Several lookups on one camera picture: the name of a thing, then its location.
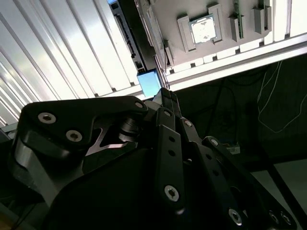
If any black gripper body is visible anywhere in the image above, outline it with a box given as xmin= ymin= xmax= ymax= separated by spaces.
xmin=8 ymin=140 xmax=245 ymax=230

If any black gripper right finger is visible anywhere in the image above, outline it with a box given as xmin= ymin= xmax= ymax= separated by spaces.
xmin=169 ymin=90 xmax=299 ymax=230

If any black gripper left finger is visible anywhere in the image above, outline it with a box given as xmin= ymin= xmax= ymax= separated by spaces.
xmin=20 ymin=87 xmax=186 ymax=216

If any hard disk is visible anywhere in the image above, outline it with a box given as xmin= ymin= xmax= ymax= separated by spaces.
xmin=107 ymin=0 xmax=161 ymax=98

